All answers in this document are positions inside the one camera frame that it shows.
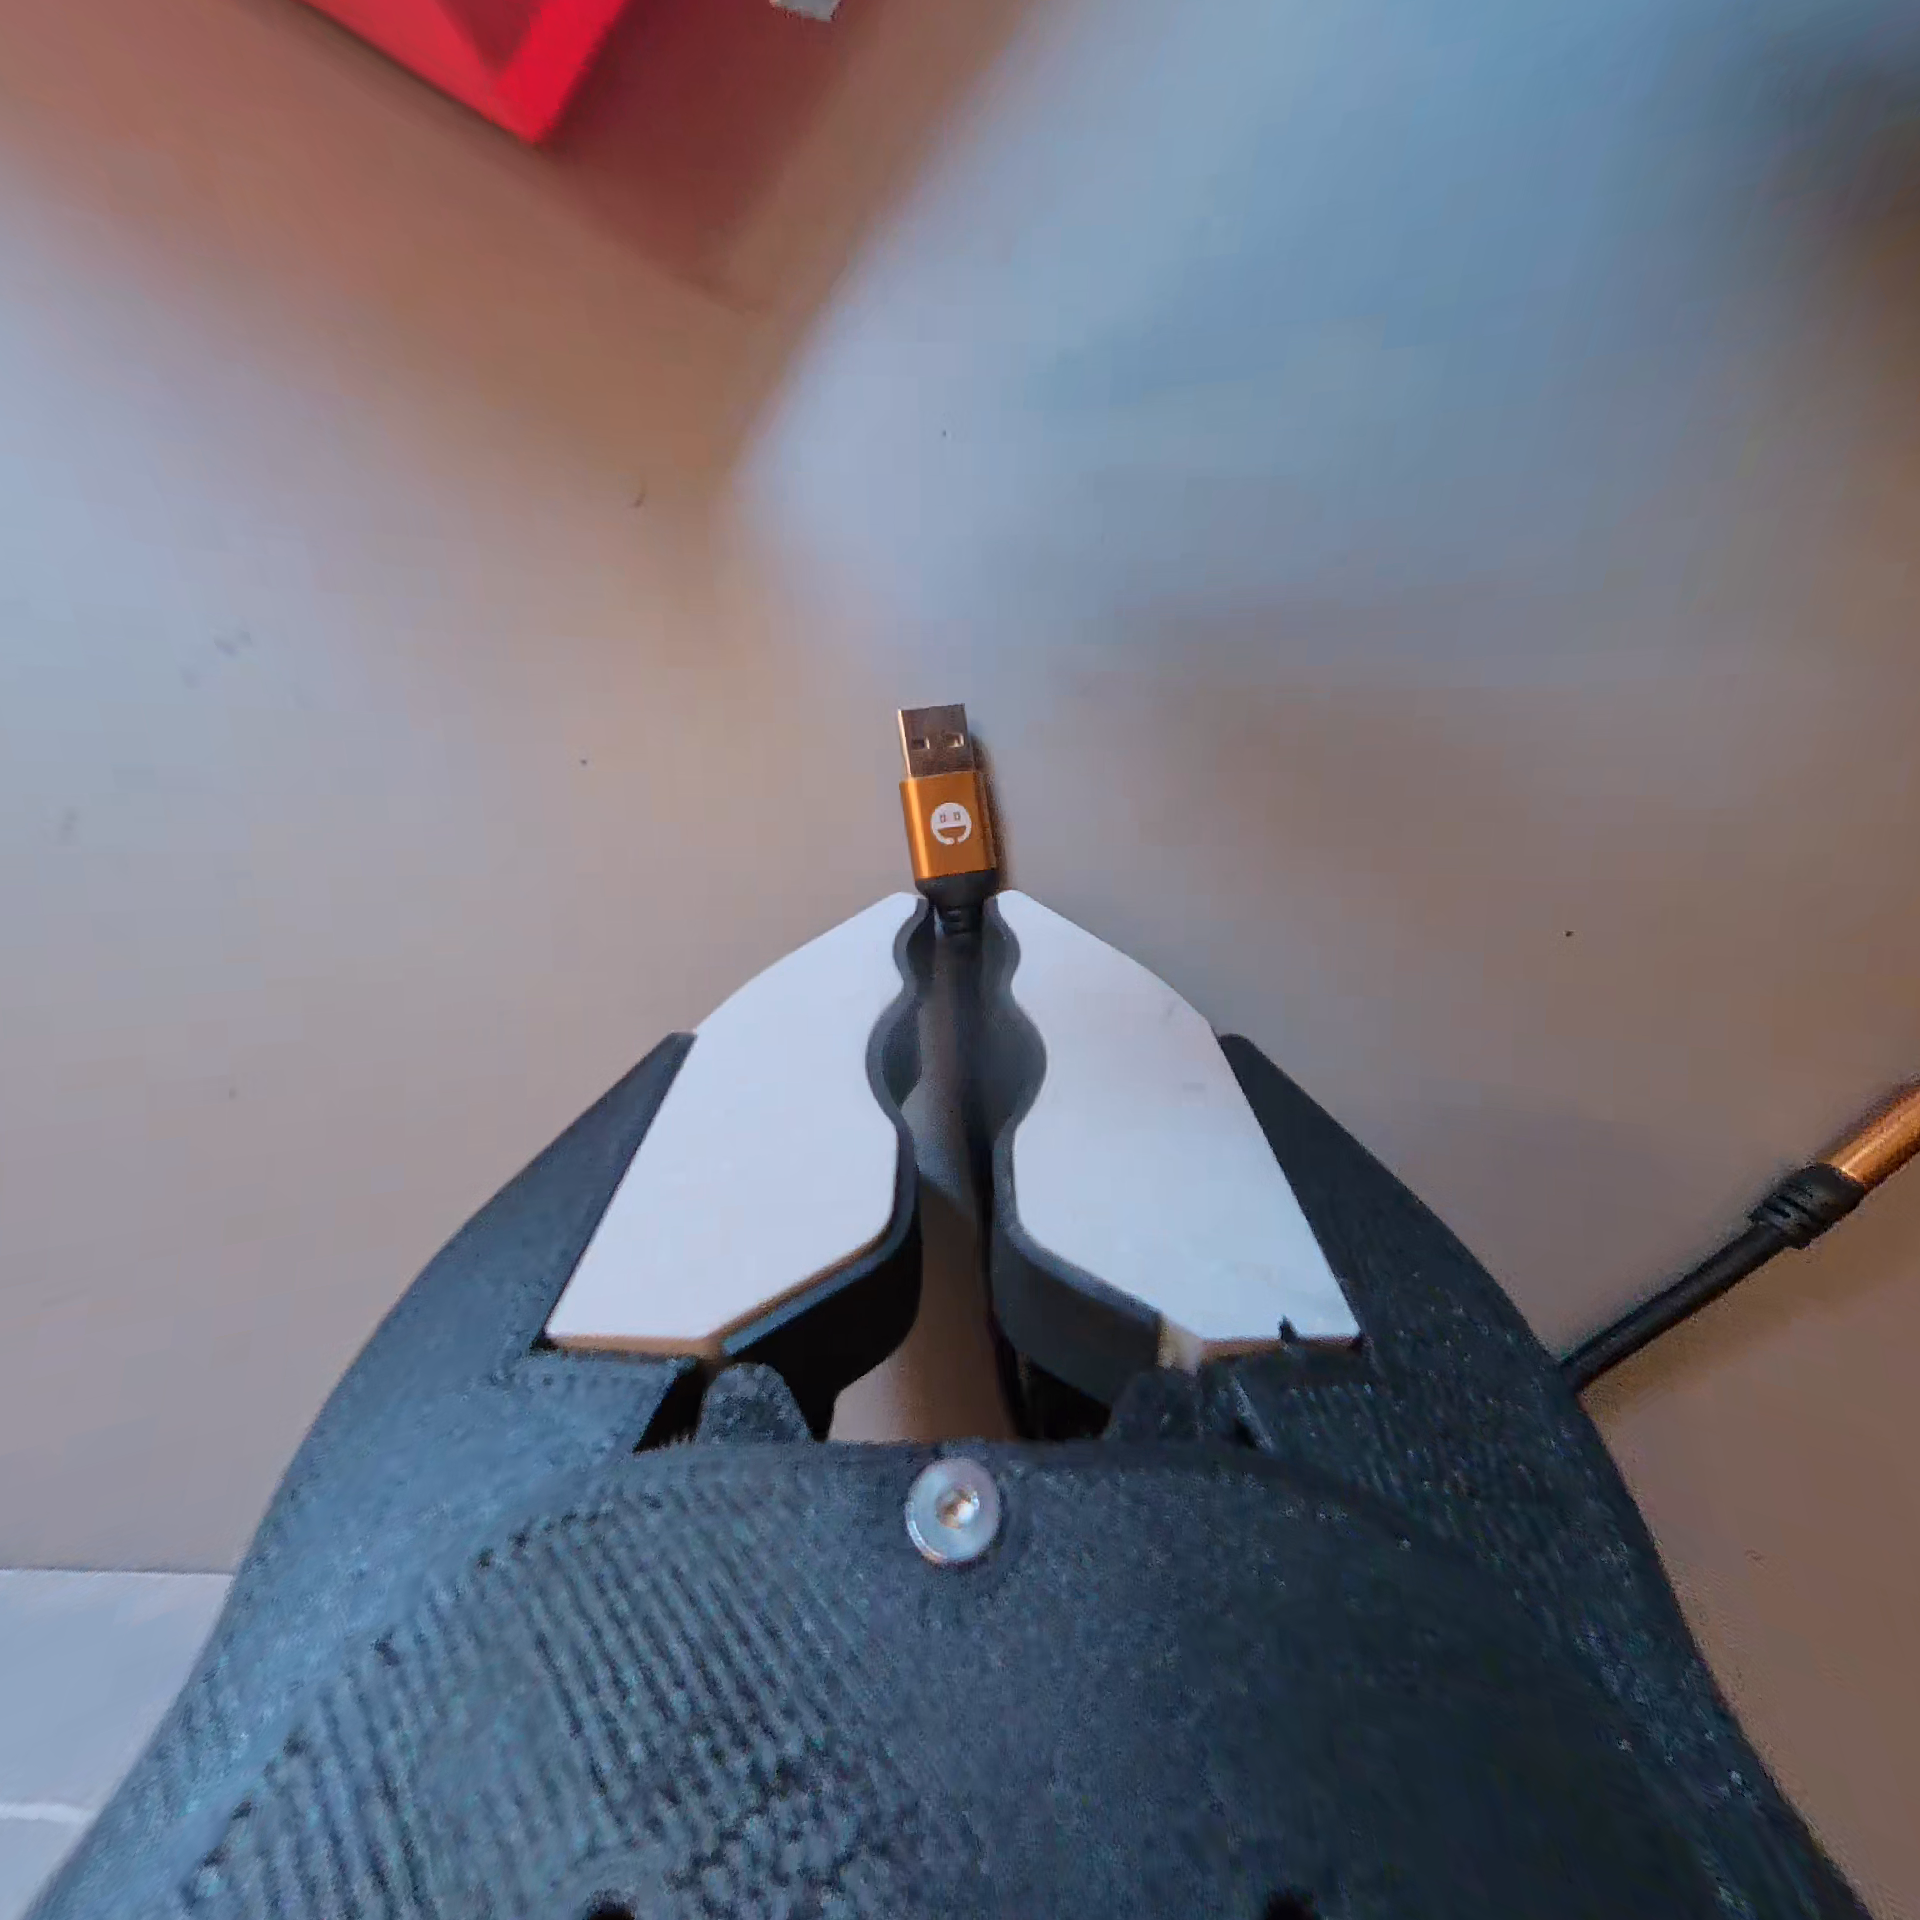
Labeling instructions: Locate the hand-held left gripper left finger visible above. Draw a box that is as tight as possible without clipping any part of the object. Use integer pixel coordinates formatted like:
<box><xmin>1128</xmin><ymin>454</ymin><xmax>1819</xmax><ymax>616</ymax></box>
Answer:
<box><xmin>544</xmin><ymin>891</ymin><xmax>927</xmax><ymax>1434</ymax></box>

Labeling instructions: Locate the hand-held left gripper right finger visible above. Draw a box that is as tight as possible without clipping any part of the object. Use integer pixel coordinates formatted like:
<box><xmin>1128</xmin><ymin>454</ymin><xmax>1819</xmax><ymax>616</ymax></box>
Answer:
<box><xmin>979</xmin><ymin>890</ymin><xmax>1361</xmax><ymax>1430</ymax></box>

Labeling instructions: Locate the red plastic bin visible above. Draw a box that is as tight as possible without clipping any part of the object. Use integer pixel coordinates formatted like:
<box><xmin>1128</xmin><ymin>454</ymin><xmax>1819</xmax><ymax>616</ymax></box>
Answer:
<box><xmin>300</xmin><ymin>0</ymin><xmax>632</xmax><ymax>147</ymax></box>

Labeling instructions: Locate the black cable with orange plugs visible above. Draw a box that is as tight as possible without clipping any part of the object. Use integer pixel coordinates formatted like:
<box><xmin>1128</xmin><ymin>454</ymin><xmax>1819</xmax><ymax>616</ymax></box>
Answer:
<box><xmin>1559</xmin><ymin>1078</ymin><xmax>1920</xmax><ymax>1390</ymax></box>
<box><xmin>895</xmin><ymin>700</ymin><xmax>1000</xmax><ymax>1216</ymax></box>

